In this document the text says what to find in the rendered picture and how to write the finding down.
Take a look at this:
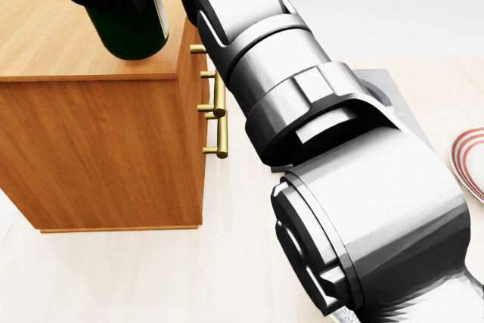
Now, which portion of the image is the white plate with red rings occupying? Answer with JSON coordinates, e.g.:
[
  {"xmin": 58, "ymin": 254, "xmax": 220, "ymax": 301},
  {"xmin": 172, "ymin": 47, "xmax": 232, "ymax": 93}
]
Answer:
[{"xmin": 448, "ymin": 126, "xmax": 484, "ymax": 203}]

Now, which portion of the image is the wooden cabinet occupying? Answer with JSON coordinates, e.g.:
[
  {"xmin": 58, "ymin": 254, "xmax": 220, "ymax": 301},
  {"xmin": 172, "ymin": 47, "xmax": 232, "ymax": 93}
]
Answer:
[{"xmin": 0, "ymin": 0, "xmax": 210, "ymax": 234}]

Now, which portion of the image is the dark green wine bottle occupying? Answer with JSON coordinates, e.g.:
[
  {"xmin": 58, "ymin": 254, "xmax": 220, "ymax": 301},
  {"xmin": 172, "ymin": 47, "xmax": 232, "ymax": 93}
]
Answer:
[{"xmin": 61, "ymin": 0, "xmax": 170, "ymax": 61}]

